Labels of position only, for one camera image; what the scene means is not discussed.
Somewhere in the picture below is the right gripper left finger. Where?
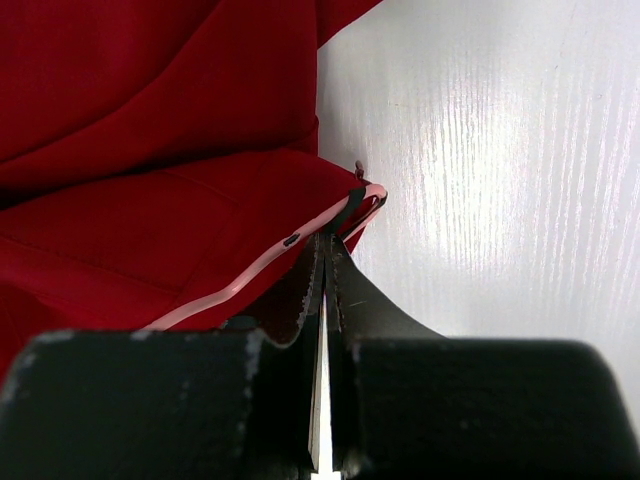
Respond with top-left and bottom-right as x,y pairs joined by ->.
1,235 -> 324,479

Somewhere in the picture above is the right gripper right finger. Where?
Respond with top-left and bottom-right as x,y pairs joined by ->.
324,236 -> 639,479

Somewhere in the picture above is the pink clothes hanger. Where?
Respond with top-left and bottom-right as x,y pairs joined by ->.
141,183 -> 388,331

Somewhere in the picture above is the red skirt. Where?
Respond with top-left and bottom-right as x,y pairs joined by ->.
1,1 -> 372,368

